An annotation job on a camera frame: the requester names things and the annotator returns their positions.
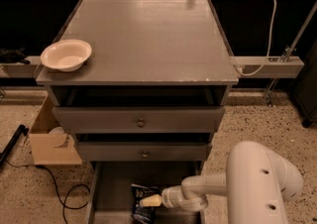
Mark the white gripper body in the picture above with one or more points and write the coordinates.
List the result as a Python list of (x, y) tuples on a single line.
[(170, 197)]

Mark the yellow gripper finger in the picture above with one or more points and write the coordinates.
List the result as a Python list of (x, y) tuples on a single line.
[(151, 201)]

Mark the blue chip bag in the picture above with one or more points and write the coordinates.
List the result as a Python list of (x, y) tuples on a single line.
[(143, 215)]

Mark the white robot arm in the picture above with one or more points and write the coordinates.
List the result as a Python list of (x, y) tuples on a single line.
[(257, 182)]

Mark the grey bottom drawer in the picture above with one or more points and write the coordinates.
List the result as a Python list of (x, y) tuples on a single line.
[(112, 198)]

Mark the grey drawer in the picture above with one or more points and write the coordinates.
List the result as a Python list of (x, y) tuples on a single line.
[(162, 147), (117, 109), (112, 198)]

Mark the round middle drawer knob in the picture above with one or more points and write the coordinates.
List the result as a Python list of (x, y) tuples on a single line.
[(145, 155)]

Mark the round drawer knob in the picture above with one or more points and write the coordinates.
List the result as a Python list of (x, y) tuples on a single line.
[(145, 155), (141, 123)]

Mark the round top drawer knob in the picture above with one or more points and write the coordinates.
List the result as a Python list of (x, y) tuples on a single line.
[(141, 123)]

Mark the grey middle drawer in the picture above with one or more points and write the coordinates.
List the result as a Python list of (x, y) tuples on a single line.
[(162, 147)]

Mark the grey drawer cabinet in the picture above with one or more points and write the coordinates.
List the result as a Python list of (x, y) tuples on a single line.
[(146, 43)]

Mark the grey top drawer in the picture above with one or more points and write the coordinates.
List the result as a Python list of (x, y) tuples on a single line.
[(117, 109)]

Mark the cardboard box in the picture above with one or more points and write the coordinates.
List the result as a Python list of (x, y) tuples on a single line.
[(50, 144)]

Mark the black bar on floor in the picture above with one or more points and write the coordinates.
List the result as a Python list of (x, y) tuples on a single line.
[(21, 130)]

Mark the white bowl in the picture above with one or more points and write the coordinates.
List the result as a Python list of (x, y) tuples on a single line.
[(66, 55)]

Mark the dark cart at right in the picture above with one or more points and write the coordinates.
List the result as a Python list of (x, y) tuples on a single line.
[(304, 89)]

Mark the black object on rail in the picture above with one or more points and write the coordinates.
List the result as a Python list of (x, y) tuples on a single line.
[(13, 56)]

